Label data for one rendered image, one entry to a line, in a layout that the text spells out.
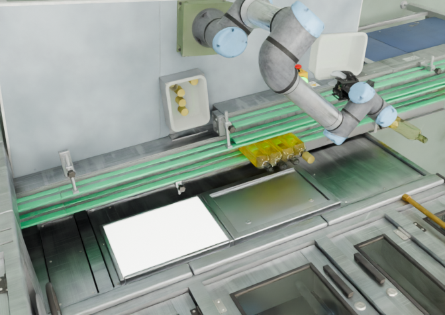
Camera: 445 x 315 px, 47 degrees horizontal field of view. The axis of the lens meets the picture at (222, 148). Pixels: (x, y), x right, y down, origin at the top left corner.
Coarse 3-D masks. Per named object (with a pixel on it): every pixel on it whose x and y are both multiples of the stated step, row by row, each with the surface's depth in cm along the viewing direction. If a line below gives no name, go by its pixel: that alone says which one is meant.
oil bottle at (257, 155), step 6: (252, 144) 218; (240, 150) 223; (246, 150) 217; (252, 150) 214; (258, 150) 213; (246, 156) 219; (252, 156) 212; (258, 156) 209; (264, 156) 209; (252, 162) 214; (258, 162) 209; (258, 168) 211
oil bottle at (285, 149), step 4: (276, 136) 223; (268, 140) 222; (272, 140) 220; (276, 140) 220; (280, 140) 220; (284, 140) 220; (276, 144) 217; (280, 144) 217; (284, 144) 217; (288, 144) 216; (280, 148) 214; (284, 148) 214; (288, 148) 214; (292, 148) 214; (284, 152) 212; (288, 152) 212; (292, 152) 213; (284, 156) 213; (284, 160) 214; (288, 160) 214
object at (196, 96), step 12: (168, 84) 204; (180, 84) 214; (204, 84) 211; (168, 96) 206; (192, 96) 219; (204, 96) 214; (168, 108) 209; (192, 108) 221; (204, 108) 218; (180, 120) 220; (192, 120) 220; (204, 120) 219
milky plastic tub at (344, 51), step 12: (324, 36) 190; (336, 36) 192; (348, 36) 203; (360, 36) 200; (312, 48) 197; (324, 48) 201; (336, 48) 204; (348, 48) 206; (360, 48) 202; (312, 60) 198; (324, 60) 204; (336, 60) 206; (348, 60) 208; (360, 60) 203; (324, 72) 202
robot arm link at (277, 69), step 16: (272, 48) 145; (272, 64) 146; (288, 64) 147; (272, 80) 150; (288, 80) 150; (304, 80) 157; (288, 96) 157; (304, 96) 157; (320, 96) 162; (320, 112) 163; (336, 112) 167; (336, 128) 169; (352, 128) 172; (336, 144) 174
